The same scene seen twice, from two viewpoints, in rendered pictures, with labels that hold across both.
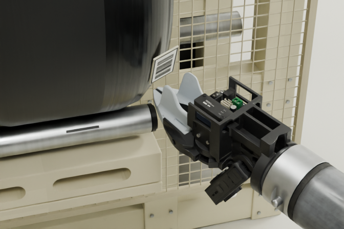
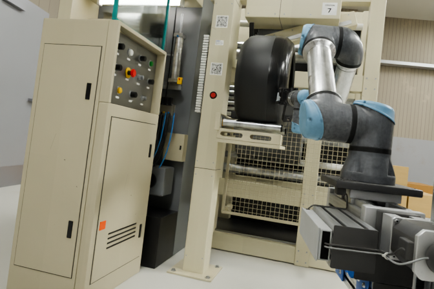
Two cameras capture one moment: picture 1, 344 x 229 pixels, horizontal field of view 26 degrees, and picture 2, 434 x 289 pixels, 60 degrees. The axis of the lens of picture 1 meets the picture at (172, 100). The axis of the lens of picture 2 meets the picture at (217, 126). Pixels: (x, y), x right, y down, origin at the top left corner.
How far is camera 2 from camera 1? 1.47 m
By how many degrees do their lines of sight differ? 47
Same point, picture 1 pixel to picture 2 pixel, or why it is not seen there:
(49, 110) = (252, 106)
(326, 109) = not seen: hidden behind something
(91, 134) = (263, 126)
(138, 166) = (274, 137)
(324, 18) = not seen: hidden behind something
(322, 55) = not seen: hidden behind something
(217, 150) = (282, 96)
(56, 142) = (254, 125)
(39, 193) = (245, 137)
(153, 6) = (279, 77)
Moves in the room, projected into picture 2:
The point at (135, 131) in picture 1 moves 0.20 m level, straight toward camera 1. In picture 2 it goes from (275, 128) to (263, 124)
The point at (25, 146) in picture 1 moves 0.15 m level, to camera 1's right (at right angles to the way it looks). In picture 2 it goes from (246, 124) to (271, 126)
